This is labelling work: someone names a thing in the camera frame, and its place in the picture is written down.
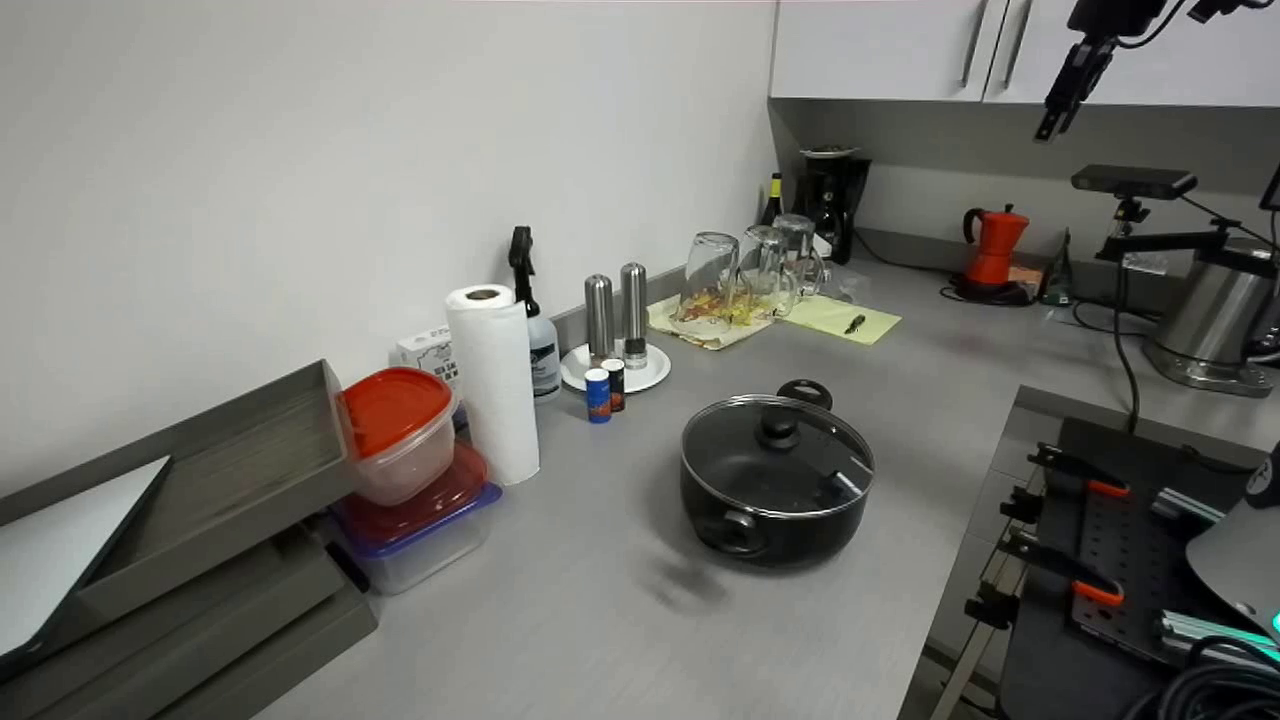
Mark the red moka pot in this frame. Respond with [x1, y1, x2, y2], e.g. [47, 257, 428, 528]
[960, 204, 1028, 291]

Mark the upper black orange clamp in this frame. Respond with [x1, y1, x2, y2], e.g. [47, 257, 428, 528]
[1028, 445, 1131, 499]

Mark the black stereo camera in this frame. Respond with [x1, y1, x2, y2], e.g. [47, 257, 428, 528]
[1070, 163, 1194, 199]

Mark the lower black orange clamp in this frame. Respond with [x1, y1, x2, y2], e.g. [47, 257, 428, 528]
[998, 532, 1124, 611]

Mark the left steel pepper mill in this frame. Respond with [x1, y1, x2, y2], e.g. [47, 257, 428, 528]
[584, 270, 615, 364]

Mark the white small box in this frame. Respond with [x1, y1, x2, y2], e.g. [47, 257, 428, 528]
[389, 326, 459, 385]

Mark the grey robot base cover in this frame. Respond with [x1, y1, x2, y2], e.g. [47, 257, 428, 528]
[1185, 445, 1280, 637]

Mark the glass pitcher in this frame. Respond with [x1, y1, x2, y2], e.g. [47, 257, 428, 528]
[679, 231, 740, 311]

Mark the steel shelf rack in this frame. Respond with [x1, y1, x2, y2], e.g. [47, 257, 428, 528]
[0, 359, 374, 720]

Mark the black orange clamp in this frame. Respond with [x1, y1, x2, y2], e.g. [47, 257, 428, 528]
[1028, 445, 1131, 499]
[998, 532, 1124, 611]

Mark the glass pot lid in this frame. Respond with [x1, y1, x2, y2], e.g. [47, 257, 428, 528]
[679, 397, 873, 517]

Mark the coiled black cable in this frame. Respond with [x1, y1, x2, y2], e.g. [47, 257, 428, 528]
[1116, 637, 1280, 720]

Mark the black perforated board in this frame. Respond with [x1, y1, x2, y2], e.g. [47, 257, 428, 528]
[995, 418, 1257, 720]

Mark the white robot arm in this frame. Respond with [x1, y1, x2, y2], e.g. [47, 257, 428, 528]
[1037, 0, 1274, 139]

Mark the black coffee machine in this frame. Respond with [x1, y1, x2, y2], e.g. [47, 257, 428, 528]
[799, 146, 866, 262]

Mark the white upper cabinet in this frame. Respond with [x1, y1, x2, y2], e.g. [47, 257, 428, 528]
[770, 0, 1280, 107]

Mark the yellow notepad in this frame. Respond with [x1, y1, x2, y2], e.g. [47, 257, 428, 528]
[784, 295, 897, 349]

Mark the flat red-lidded plastic container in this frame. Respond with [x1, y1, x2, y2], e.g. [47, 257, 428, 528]
[333, 448, 503, 597]

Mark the white paper towel roll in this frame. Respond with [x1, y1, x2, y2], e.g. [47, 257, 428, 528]
[443, 284, 539, 486]

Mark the right steel salt mill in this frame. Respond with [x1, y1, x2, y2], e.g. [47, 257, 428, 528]
[619, 258, 647, 366]

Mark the black cooking pot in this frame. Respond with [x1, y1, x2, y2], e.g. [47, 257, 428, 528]
[679, 379, 875, 572]

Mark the steel electric kettle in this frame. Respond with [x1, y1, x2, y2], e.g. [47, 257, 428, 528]
[1140, 248, 1274, 397]

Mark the black spray bottle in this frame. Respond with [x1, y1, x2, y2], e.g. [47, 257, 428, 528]
[503, 221, 565, 403]

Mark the white round plate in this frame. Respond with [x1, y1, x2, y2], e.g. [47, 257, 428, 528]
[560, 344, 670, 397]

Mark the blue spice jar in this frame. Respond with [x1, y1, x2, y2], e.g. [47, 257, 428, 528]
[584, 366, 611, 422]

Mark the patterned dish towel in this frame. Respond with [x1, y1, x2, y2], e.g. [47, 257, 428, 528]
[647, 291, 779, 351]

